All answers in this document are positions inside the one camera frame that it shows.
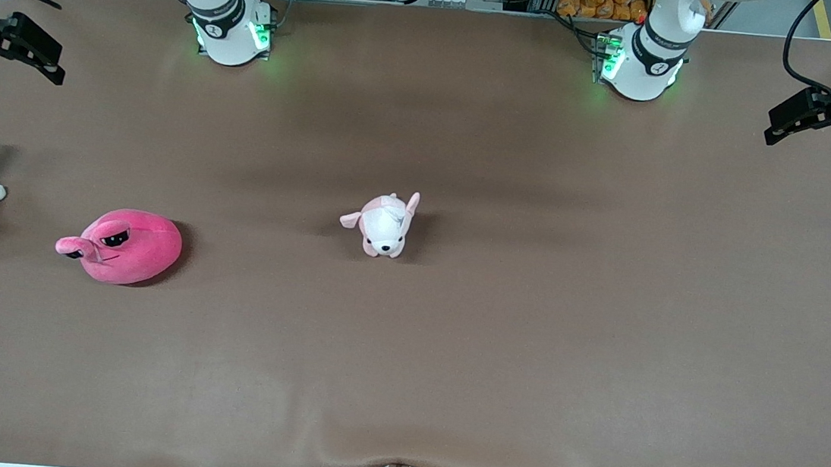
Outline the hot pink round plush toy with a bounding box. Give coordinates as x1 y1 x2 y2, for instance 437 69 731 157
52 202 186 292

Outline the pale pink white dog plush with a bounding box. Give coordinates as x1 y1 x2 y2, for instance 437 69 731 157
337 185 422 262

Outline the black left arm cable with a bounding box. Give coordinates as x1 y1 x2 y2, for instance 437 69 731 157
778 0 831 100

